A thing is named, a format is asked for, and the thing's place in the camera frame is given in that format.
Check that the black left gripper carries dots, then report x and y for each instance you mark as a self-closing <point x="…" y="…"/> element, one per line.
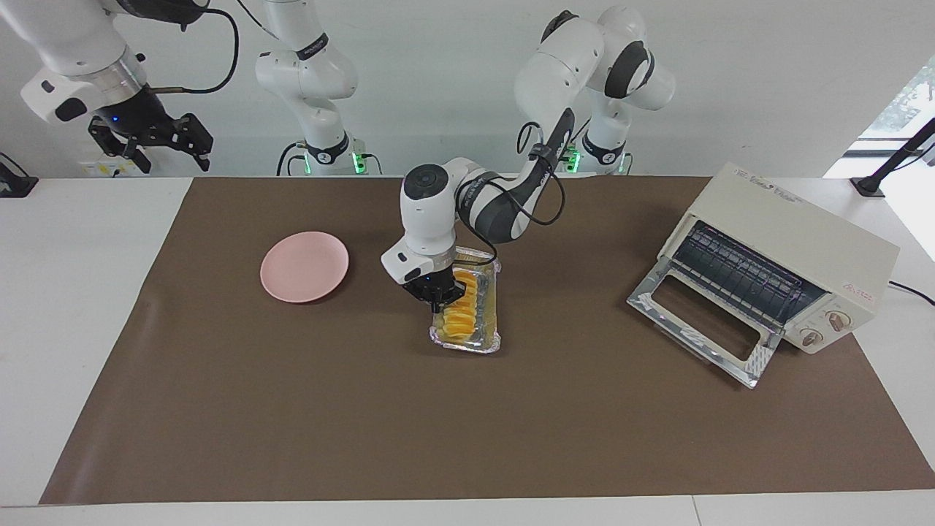
<point x="434" y="286"/>

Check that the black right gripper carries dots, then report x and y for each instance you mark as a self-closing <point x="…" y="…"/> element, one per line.
<point x="131" y="117"/>

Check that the yellow sliced bread loaf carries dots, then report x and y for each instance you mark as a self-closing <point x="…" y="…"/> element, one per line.
<point x="462" y="325"/>

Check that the aluminium foil tray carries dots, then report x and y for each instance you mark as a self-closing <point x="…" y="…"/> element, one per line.
<point x="491" y="321"/>

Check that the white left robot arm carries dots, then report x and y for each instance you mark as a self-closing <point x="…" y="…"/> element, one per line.
<point x="555" y="73"/>

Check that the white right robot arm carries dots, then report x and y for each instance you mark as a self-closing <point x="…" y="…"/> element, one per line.
<point x="66" y="36"/>

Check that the silver glass oven door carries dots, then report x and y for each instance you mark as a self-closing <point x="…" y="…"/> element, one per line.
<point x="687" y="334"/>

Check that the cream toaster oven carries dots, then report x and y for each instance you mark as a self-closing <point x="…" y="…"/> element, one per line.
<point x="789" y="226"/>

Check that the cream oven knob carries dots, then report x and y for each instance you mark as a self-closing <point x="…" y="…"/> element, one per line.
<point x="811" y="337"/>
<point x="836" y="319"/>

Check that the brown table mat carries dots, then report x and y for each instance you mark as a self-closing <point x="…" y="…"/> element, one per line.
<point x="475" y="409"/>

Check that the black table clamp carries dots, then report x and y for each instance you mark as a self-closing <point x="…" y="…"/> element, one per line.
<point x="14" y="186"/>

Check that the pink round plate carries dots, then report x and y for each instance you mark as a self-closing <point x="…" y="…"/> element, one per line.
<point x="303" y="267"/>

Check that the bright window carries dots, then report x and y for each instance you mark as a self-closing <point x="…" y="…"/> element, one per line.
<point x="902" y="102"/>

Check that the white wall outlet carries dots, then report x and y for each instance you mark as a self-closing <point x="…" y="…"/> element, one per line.
<point x="98" y="169"/>

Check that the black camera stand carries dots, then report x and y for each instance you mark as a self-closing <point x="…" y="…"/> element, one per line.
<point x="869" y="186"/>

